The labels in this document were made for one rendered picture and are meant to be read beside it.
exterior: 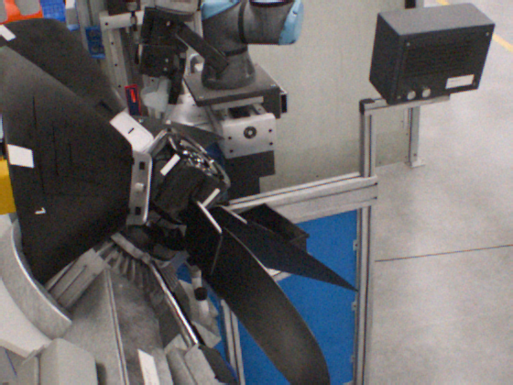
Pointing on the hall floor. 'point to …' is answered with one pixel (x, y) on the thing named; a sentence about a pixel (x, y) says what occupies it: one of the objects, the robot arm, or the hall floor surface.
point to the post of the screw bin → (229, 326)
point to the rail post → (365, 292)
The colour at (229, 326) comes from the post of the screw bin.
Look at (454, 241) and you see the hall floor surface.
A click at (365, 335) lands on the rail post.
